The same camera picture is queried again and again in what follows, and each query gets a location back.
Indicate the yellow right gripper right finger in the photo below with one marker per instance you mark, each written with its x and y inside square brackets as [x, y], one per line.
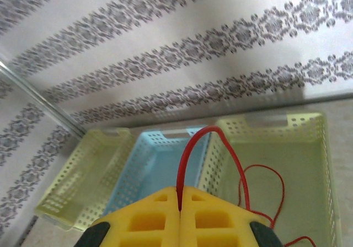
[242, 216]

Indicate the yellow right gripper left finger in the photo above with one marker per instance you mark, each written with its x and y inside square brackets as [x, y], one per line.
[171, 203]

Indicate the blue perforated basket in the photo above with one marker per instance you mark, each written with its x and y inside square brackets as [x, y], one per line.
[154, 161]

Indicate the pale yellow perforated basket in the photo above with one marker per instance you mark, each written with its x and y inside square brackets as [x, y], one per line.
[82, 161]
[289, 147]

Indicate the metal back rail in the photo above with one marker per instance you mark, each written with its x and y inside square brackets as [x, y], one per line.
[275, 102]

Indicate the metal frame post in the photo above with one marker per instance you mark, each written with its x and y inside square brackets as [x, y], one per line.
[41, 99]

